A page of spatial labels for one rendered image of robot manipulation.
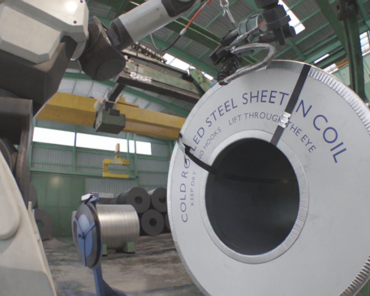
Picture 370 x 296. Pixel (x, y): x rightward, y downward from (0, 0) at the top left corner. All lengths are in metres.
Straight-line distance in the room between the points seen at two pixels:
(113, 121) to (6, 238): 1.50
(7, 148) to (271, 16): 0.73
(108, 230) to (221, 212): 4.51
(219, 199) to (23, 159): 1.01
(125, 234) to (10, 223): 5.44
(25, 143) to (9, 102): 0.07
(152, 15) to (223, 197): 0.95
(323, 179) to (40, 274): 0.77
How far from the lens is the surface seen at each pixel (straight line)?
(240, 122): 0.98
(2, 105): 0.36
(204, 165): 1.08
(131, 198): 12.71
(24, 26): 0.41
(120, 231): 5.62
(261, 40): 0.82
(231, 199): 1.26
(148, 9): 0.61
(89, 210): 2.02
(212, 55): 0.99
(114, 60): 0.57
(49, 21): 0.45
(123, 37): 0.60
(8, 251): 0.30
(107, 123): 1.69
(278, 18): 0.74
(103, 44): 0.56
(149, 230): 13.03
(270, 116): 0.90
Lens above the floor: 0.71
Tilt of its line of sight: 19 degrees up
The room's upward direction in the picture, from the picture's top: 7 degrees counter-clockwise
